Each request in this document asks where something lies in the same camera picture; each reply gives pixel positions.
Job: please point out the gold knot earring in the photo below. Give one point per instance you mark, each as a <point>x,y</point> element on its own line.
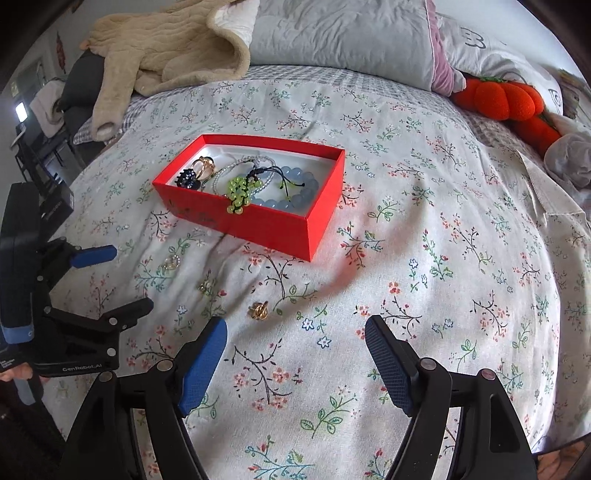
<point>258,310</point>

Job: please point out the white cloth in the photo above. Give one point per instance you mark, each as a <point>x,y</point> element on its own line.
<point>46,104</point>

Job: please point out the black chair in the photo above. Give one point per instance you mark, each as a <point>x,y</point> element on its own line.
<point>37,157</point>

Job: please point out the beige fleece jacket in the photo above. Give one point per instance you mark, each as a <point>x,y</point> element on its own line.
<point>171,50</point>

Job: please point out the small gold stud earring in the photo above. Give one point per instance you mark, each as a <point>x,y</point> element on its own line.
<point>205,286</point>

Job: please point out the grey checked bedsheet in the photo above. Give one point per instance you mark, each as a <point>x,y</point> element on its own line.
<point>323,76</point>

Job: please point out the crumpled light clothing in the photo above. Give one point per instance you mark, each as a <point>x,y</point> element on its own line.
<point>570,157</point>

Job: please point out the orange pumpkin plush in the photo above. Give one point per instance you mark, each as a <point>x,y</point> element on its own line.
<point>503,104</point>

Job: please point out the grey pillow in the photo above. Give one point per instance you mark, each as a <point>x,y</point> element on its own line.
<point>341,37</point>

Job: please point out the black hair claw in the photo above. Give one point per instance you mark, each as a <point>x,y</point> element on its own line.
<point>187,180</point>

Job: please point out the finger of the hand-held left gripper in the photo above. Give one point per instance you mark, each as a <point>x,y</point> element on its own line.
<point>111,321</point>
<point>94,255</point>

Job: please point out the person's left hand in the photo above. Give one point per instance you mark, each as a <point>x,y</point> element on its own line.
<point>14,371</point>

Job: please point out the white printed pillow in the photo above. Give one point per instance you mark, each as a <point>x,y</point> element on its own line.
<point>498,50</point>

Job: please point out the red cardboard box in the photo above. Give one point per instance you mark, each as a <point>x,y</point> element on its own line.
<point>258,221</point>

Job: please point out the floral blanket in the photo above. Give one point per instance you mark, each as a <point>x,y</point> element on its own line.
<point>415,277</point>

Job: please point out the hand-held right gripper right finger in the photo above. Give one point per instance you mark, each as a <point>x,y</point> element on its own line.
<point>388,364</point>

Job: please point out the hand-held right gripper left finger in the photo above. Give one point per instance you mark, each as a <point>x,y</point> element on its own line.
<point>203,364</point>

